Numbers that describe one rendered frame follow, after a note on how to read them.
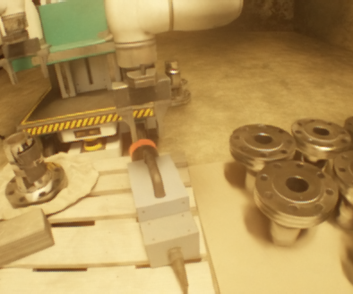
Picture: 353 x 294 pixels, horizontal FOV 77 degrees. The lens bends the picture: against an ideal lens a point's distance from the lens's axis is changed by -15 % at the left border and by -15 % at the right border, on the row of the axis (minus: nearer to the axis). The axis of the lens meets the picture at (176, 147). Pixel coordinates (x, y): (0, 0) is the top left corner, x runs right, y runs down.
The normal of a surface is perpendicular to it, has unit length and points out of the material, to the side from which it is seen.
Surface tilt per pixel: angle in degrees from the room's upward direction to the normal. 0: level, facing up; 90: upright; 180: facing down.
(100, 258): 0
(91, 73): 90
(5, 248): 90
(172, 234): 0
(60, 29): 90
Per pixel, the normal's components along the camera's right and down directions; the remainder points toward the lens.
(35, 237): 0.51, 0.43
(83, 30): 0.16, 0.52
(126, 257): -0.07, -0.84
